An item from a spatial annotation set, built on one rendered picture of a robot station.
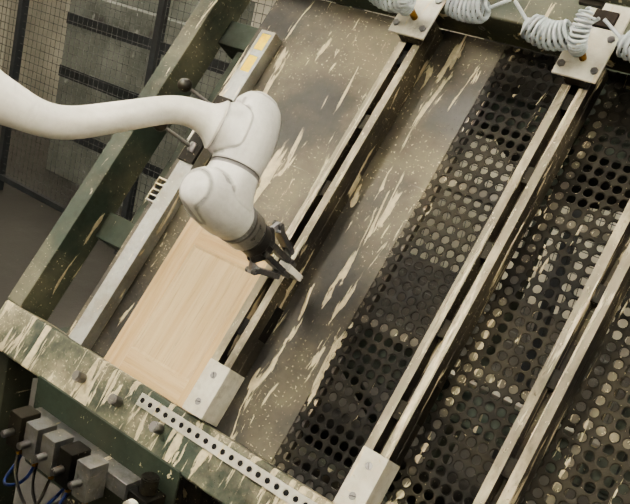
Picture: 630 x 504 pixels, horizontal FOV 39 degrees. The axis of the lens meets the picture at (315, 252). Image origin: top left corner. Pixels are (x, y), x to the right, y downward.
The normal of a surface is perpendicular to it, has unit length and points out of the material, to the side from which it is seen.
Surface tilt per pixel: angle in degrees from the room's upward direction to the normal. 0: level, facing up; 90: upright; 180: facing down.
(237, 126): 63
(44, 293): 90
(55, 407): 90
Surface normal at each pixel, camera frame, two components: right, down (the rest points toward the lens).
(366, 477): -0.40, -0.40
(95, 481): 0.78, 0.34
